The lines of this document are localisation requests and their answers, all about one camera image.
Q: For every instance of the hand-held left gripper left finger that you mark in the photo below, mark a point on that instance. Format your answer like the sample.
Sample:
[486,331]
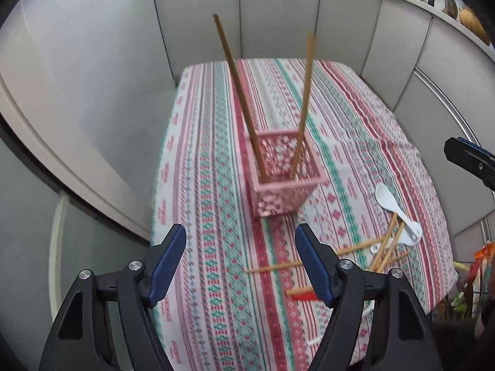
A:
[170,262]

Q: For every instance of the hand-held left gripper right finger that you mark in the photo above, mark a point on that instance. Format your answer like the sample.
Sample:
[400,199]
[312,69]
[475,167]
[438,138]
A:
[313,266]

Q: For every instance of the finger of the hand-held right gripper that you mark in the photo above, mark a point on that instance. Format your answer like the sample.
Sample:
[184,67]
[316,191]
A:
[470,145]

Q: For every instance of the red plastic spoon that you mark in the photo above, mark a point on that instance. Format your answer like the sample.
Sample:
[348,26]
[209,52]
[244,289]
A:
[305,297]

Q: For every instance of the white plastic spoon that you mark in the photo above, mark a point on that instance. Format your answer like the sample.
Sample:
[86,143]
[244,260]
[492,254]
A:
[374,248]
[383,197]

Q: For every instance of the pink perforated plastic basket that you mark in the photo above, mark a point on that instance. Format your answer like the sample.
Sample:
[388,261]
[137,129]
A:
[270,201]

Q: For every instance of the striped patterned tablecloth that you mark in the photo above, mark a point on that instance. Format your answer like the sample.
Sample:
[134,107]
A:
[216,201]

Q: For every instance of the brown round object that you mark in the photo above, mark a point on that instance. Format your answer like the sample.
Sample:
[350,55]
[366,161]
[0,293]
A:
[473,25]

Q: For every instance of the pile of snack packets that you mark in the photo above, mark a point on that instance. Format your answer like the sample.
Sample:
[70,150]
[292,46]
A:
[481,270]

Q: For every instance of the curved steel rail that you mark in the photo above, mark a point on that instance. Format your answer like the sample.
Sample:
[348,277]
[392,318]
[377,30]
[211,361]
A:
[444,101]

